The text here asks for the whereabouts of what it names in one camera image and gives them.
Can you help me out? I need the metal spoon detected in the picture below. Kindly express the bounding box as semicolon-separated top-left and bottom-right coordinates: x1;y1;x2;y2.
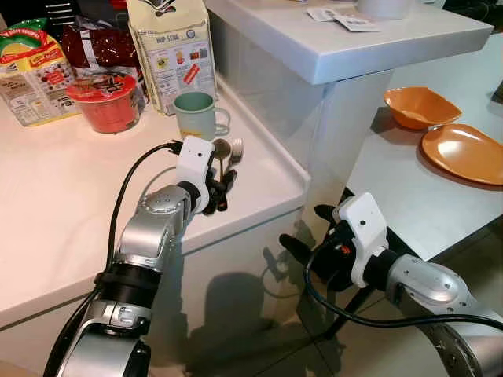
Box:
214;138;232;185

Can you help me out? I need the metal fork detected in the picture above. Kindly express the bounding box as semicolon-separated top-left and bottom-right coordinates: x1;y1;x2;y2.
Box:
228;137;245;170

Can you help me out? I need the black table leg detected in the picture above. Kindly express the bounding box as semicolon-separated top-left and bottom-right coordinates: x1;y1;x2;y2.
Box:
322;287;375;340

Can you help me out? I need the pale green mug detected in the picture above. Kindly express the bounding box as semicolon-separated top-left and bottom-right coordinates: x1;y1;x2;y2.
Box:
173;91;231;142

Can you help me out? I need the red lidded plastic bowl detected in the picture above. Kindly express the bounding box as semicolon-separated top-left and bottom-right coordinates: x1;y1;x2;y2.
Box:
65;71;144;134

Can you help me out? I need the cream coffee bag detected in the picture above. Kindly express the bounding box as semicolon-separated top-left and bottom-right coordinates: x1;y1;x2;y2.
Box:
126;0;218;116

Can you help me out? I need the orange bowl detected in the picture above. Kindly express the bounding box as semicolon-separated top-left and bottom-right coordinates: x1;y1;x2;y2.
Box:
383;86;463;131

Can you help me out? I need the orange plate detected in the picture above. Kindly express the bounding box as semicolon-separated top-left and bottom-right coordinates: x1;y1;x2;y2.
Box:
420;123;503;187

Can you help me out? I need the dark red food bag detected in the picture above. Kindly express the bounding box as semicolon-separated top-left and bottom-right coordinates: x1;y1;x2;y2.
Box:
61;20;146;95

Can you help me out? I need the small white paper tag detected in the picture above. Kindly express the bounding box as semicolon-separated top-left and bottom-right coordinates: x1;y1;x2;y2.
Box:
307;6;339;22

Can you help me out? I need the large white paper tag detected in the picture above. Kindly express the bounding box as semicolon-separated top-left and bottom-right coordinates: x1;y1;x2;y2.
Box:
334;14;382;33

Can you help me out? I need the yellow green snack bag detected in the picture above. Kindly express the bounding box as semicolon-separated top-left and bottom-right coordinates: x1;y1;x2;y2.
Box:
0;20;79;126

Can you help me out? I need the white cup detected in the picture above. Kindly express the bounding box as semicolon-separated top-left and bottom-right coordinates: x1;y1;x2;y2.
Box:
355;0;413;20

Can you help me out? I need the black rack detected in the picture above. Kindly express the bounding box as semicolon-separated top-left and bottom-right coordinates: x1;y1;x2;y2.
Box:
43;0;130;32

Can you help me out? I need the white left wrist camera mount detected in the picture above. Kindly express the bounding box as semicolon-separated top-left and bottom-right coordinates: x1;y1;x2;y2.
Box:
174;136;215;214

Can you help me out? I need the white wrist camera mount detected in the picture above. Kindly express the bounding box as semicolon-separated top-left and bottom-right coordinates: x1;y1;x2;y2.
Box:
174;136;215;214
336;192;391;288

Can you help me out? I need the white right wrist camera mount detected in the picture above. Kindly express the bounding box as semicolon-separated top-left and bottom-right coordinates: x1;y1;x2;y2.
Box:
336;192;391;288

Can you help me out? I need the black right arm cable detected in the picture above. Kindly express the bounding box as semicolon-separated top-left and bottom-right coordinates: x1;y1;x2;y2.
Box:
303;240;503;331

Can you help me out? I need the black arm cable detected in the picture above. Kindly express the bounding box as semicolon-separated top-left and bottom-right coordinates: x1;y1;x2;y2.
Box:
303;240;503;331
43;140;185;376

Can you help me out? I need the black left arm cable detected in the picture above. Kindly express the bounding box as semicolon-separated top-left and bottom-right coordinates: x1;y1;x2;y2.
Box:
43;140;185;376

